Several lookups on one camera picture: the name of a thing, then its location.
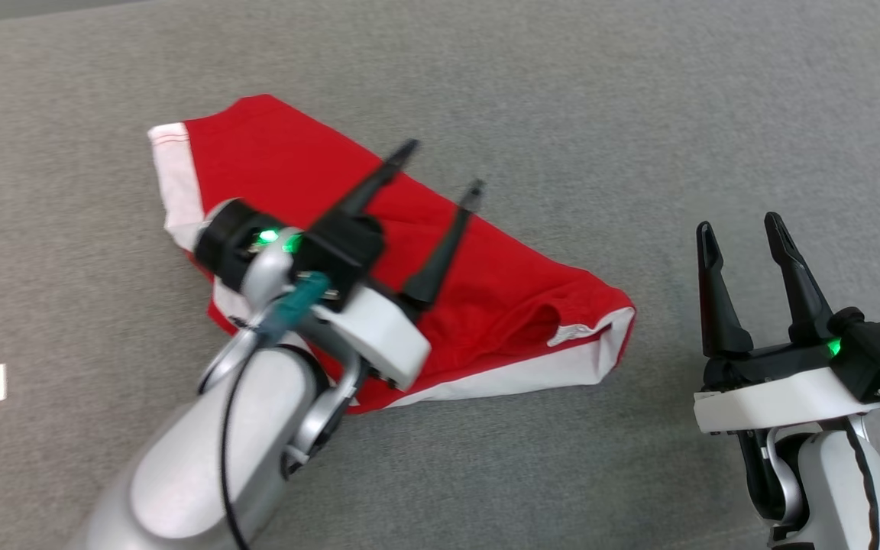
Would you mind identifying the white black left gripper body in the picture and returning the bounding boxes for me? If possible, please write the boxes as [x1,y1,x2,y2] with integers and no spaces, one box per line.
[315,279,432,392]

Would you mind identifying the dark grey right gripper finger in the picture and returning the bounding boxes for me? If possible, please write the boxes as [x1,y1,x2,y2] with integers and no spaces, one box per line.
[696,221,755,359]
[764,212,836,345]

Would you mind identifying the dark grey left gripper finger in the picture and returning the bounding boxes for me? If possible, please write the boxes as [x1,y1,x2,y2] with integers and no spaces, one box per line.
[309,138,420,231]
[399,179,486,314]

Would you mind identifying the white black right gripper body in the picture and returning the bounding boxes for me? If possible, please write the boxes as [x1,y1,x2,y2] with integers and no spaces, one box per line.
[694,340,880,436]

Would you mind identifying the red shorts with white trim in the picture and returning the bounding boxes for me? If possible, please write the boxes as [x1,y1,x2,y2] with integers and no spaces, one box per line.
[147,93,637,416]

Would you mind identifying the grey fabric sofa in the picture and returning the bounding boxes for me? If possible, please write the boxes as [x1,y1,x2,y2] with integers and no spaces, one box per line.
[0,0,880,550]

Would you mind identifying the left camera cable teal plug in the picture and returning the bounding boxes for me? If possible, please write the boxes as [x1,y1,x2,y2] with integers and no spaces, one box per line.
[218,272,332,550]

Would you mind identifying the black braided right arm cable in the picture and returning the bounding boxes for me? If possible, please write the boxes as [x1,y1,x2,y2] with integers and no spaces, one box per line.
[843,428,880,550]

